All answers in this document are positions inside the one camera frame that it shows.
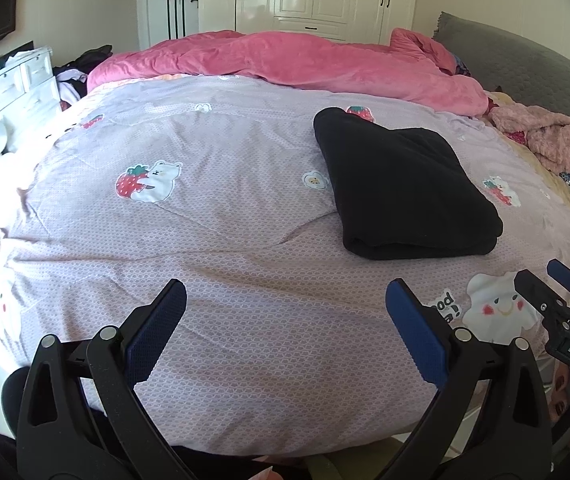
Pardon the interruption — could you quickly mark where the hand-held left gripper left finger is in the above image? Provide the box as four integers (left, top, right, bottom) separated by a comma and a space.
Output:
16, 279, 187, 480

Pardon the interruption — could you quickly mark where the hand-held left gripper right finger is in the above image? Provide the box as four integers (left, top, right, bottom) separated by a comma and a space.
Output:
380, 279, 556, 480

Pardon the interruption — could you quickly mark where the black sweater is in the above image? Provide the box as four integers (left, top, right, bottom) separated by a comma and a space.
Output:
313, 107, 504, 262

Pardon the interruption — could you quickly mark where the pile of dark clothes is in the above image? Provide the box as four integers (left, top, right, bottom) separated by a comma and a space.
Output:
54, 45, 116, 106

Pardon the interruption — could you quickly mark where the lilac printed quilt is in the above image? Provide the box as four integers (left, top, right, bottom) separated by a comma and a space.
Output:
0, 72, 570, 461

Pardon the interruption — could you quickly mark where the pink fluffy garment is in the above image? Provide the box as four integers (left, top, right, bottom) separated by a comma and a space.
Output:
487, 102, 570, 176

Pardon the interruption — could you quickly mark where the grey padded headboard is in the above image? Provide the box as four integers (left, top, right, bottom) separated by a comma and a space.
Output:
432, 11, 570, 186

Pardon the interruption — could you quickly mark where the white drawer cabinet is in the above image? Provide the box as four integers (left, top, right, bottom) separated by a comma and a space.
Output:
0, 46, 63, 136

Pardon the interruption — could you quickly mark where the pink blanket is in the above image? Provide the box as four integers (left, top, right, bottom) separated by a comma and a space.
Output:
87, 30, 488, 116

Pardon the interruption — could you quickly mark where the white door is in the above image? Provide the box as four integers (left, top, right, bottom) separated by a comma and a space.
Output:
137, 0, 200, 51

